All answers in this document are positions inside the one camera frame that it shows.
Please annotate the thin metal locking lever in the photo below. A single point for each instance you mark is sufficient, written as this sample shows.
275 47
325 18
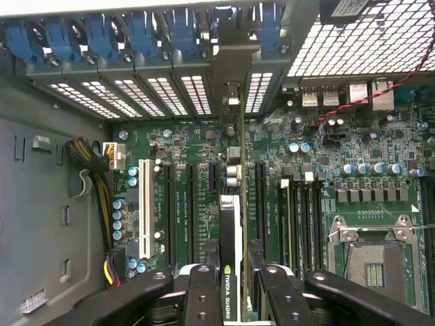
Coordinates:
425 228

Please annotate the white expansion slot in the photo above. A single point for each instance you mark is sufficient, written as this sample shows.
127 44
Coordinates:
145 210

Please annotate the white power connector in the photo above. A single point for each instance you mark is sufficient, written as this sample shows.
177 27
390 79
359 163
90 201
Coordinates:
113 158

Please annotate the metal socket cover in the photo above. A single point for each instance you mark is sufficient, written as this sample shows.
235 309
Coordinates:
401 271

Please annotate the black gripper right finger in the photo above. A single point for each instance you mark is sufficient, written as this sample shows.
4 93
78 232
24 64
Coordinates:
282 299

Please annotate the CPU socket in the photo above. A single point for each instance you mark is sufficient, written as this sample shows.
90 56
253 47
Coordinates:
367 268

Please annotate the perforated metal slot cover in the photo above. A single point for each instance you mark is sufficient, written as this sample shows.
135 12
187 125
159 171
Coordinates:
141 96
85 100
258 91
112 98
197 94
168 95

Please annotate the long black expansion slot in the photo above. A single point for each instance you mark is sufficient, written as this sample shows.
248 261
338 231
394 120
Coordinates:
261 203
192 210
170 214

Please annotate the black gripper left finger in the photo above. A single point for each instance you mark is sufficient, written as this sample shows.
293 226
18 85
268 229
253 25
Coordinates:
204 299

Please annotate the short black expansion slot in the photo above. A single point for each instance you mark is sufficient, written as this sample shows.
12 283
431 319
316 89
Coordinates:
213 176

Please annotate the black open PC case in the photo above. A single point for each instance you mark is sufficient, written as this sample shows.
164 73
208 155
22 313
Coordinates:
34 203

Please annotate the green motherboard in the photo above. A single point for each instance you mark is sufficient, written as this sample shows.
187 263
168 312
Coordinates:
357 153

